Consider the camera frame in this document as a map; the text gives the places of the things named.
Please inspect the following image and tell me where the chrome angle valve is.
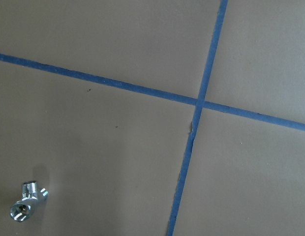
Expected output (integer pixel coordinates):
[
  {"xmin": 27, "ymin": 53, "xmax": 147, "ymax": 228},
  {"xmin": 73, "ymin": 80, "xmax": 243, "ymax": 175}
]
[{"xmin": 10, "ymin": 180, "xmax": 49, "ymax": 222}]

